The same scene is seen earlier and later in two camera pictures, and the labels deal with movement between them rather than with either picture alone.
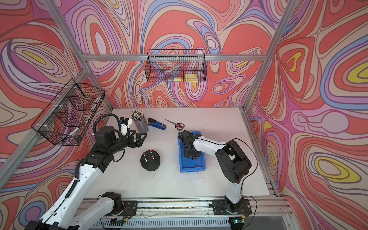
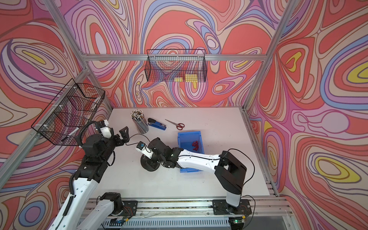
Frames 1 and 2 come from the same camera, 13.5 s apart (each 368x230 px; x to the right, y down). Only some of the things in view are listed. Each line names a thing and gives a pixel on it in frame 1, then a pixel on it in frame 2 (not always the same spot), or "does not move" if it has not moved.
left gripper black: [137, 143] to [120, 143]
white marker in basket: [70, 133] does not move
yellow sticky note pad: [191, 77] does not move
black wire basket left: [63, 121] does not move
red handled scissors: [178, 126] does not move
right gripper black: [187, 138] to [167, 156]
